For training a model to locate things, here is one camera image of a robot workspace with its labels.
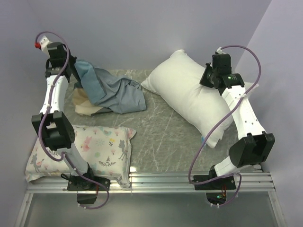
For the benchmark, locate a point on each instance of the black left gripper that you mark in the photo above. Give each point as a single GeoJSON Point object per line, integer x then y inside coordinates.
{"type": "Point", "coordinates": [73, 60]}

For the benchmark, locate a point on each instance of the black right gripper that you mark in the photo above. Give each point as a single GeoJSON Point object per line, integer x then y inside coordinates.
{"type": "Point", "coordinates": [203, 80]}

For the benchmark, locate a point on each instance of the white pillow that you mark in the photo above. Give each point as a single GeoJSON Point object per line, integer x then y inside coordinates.
{"type": "Point", "coordinates": [176, 80]}

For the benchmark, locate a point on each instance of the striped blue beige pillowcase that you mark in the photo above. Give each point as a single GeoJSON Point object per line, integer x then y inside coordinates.
{"type": "Point", "coordinates": [120, 94]}

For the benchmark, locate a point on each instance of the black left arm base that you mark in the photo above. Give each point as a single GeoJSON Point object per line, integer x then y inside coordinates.
{"type": "Point", "coordinates": [87, 191]}

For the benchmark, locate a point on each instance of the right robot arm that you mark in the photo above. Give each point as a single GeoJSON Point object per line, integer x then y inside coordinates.
{"type": "Point", "coordinates": [254, 143]}

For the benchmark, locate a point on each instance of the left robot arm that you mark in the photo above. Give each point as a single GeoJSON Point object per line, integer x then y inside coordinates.
{"type": "Point", "coordinates": [55, 132]}

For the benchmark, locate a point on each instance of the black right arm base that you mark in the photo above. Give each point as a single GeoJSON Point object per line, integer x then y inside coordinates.
{"type": "Point", "coordinates": [216, 191]}

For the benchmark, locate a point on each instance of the floral deer print pillow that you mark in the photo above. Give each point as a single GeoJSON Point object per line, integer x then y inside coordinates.
{"type": "Point", "coordinates": [106, 149]}

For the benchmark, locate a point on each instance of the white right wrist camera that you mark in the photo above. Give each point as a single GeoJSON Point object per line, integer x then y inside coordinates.
{"type": "Point", "coordinates": [219, 51]}

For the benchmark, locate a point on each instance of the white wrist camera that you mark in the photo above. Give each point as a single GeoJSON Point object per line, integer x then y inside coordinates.
{"type": "Point", "coordinates": [219, 51]}
{"type": "Point", "coordinates": [42, 44]}

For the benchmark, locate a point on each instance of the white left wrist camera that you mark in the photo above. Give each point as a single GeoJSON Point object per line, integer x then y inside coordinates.
{"type": "Point", "coordinates": [42, 44]}

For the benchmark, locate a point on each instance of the aluminium front rail frame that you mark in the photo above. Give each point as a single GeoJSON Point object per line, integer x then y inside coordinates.
{"type": "Point", "coordinates": [153, 200]}

